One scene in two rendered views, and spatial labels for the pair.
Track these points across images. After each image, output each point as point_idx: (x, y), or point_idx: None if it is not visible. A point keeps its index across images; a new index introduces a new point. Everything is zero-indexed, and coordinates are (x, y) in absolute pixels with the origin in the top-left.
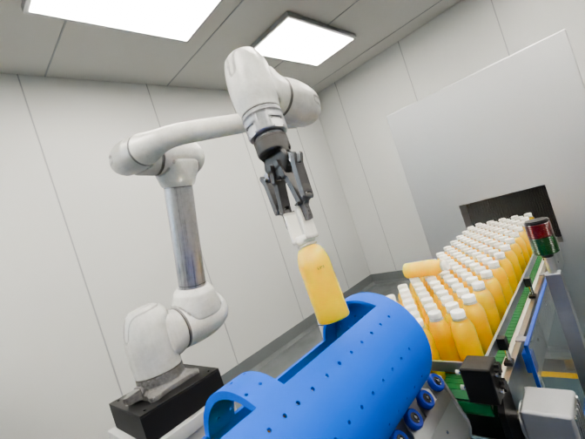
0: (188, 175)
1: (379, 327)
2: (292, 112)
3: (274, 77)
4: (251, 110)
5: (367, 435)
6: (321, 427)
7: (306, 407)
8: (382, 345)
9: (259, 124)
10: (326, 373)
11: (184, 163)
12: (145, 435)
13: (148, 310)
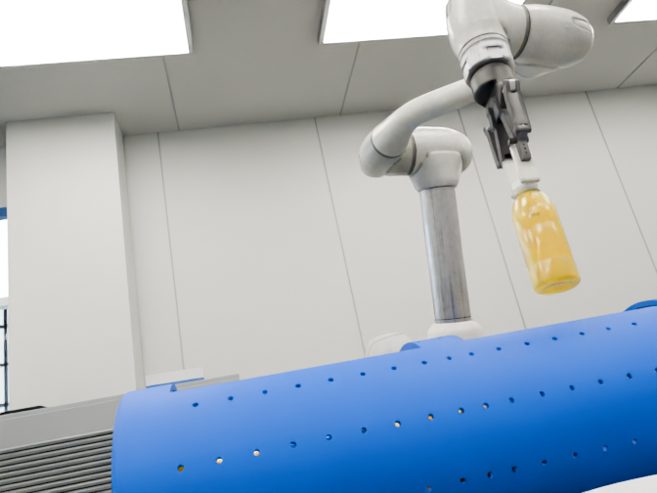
0: (446, 171)
1: (653, 322)
2: (533, 45)
3: (498, 4)
4: (464, 47)
5: (576, 425)
6: (494, 380)
7: (481, 359)
8: (647, 339)
9: (472, 60)
10: (528, 341)
11: (441, 156)
12: None
13: (390, 336)
